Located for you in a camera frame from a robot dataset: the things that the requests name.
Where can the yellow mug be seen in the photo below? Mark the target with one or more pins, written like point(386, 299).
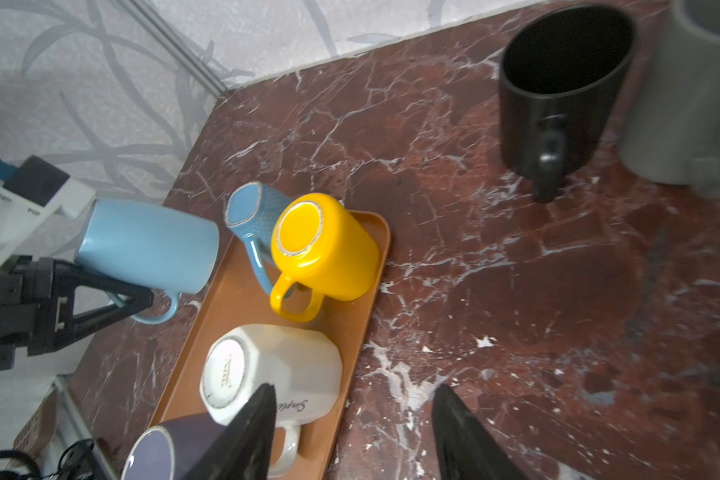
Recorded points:
point(318, 243)

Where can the light blue mug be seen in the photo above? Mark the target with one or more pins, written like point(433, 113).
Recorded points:
point(150, 246)

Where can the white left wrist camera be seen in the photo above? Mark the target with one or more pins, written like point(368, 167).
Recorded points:
point(30, 194)

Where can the teal dotted mug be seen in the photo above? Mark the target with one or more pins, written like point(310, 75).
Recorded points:
point(251, 214)

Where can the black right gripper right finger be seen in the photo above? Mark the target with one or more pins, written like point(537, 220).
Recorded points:
point(465, 449)

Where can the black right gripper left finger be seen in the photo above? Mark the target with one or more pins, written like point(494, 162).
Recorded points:
point(243, 449)

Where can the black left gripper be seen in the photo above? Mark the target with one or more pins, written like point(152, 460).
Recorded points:
point(26, 319)

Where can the black mug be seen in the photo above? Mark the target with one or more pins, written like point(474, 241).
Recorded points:
point(560, 77)

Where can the orange plastic tray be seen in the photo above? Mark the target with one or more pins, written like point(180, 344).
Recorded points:
point(235, 298)

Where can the white mug with lettering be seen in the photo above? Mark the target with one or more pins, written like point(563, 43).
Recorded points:
point(303, 365)

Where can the purple mug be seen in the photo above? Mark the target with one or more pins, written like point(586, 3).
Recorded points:
point(170, 449)

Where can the grey mug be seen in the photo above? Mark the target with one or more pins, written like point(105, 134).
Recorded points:
point(672, 133)

